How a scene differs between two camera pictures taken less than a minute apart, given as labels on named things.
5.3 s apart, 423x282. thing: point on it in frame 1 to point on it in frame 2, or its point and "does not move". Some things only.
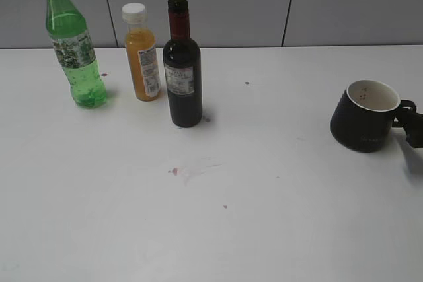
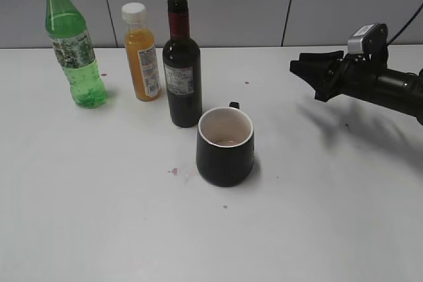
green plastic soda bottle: [66, 25] does not move
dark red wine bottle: [182, 68] does not move
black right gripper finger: [412, 122] to [321, 80]
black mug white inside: [363, 115] to [225, 146]
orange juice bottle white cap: [142, 51] does not move
